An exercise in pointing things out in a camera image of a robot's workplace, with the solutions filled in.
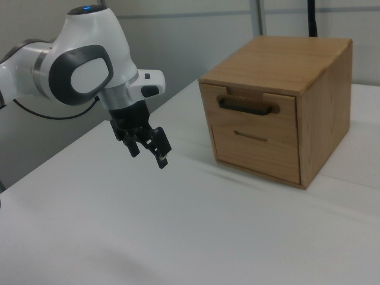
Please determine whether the black pole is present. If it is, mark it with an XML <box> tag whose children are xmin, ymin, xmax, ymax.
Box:
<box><xmin>306</xmin><ymin>0</ymin><xmax>320</xmax><ymax>38</ymax></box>

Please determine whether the wooden drawer with black handle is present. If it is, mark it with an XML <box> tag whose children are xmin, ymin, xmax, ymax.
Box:
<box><xmin>200</xmin><ymin>83</ymin><xmax>299</xmax><ymax>135</ymax></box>

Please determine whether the black metal drawer handle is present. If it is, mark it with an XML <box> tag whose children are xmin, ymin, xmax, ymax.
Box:
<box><xmin>218</xmin><ymin>95</ymin><xmax>273</xmax><ymax>116</ymax></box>

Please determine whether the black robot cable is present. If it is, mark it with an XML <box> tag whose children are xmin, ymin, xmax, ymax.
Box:
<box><xmin>11</xmin><ymin>95</ymin><xmax>100</xmax><ymax>121</ymax></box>

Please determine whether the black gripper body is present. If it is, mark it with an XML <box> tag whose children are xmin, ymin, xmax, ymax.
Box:
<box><xmin>108</xmin><ymin>100</ymin><xmax>151</xmax><ymax>142</ymax></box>

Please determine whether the wooden drawer cabinet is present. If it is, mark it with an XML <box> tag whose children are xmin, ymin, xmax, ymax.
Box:
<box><xmin>198</xmin><ymin>35</ymin><xmax>353</xmax><ymax>191</ymax></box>

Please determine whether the wooden drawer with slot grip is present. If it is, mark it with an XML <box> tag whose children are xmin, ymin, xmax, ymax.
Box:
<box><xmin>210</xmin><ymin>123</ymin><xmax>302</xmax><ymax>182</ymax></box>

